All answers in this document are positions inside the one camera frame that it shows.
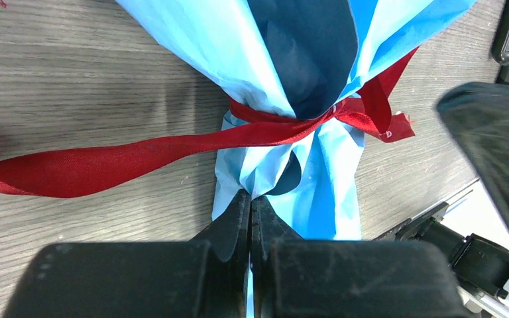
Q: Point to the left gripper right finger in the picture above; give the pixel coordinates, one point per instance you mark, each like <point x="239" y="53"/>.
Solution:
<point x="294" y="277"/>

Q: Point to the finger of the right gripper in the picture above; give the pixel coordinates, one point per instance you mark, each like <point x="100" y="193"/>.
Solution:
<point x="476" y="115"/>

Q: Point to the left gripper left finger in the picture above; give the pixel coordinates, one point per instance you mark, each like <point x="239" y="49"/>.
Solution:
<point x="205" y="276"/>

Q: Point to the red ribbon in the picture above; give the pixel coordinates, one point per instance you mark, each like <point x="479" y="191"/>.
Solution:
<point x="83" y="171"/>

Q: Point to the pink flower bouquet blue wrap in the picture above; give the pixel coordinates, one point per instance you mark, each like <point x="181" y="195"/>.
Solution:
<point x="299" y="60"/>

